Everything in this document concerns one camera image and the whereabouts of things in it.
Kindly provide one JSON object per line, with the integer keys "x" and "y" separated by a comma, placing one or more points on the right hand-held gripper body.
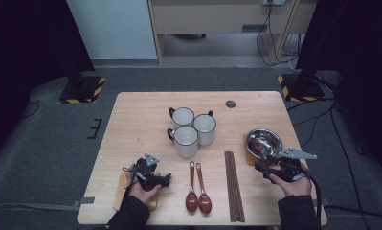
{"x": 290, "y": 169}

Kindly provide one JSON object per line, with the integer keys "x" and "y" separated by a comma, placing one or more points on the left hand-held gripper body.
{"x": 145, "y": 174}

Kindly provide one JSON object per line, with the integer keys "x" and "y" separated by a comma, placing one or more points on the square carved wooden coaster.
{"x": 250, "y": 160}
{"x": 121, "y": 195}

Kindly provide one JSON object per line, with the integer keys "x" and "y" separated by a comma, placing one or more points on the reddish brown wooden spoon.
{"x": 258, "y": 146}
{"x": 205, "y": 203}
{"x": 191, "y": 202}

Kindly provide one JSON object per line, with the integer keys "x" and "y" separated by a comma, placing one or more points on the stainless steel bowl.
{"x": 271, "y": 137}

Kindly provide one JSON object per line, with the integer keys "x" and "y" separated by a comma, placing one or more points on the bundle of brown chopsticks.
{"x": 235, "y": 191}

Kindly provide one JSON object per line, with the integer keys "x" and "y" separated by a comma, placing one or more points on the white enamel mug black rim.
{"x": 183, "y": 116}
{"x": 205, "y": 127}
{"x": 186, "y": 140}

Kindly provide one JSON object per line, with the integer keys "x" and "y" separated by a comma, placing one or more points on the person's left hand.
{"x": 140, "y": 193}

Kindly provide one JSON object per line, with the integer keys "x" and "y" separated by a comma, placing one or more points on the person's right hand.
{"x": 295, "y": 189}

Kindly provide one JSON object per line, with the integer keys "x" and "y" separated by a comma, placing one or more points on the grey tape strip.
{"x": 325, "y": 202}
{"x": 84, "y": 202}

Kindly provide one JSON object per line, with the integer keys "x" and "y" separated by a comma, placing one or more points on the grey round table grommet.
{"x": 230, "y": 104}

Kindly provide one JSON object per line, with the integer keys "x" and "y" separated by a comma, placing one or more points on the black hazard-striped stand base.
{"x": 302, "y": 89}
{"x": 83, "y": 91}

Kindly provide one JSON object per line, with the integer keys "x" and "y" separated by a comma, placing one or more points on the black curtain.
{"x": 26, "y": 48}
{"x": 361, "y": 48}

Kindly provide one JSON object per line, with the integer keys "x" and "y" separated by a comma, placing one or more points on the white panel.
{"x": 115, "y": 28}

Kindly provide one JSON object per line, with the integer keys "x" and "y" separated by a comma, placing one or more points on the light wooden desk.
{"x": 204, "y": 17}

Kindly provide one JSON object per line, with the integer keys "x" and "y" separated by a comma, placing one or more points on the white power strip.
{"x": 274, "y": 2}

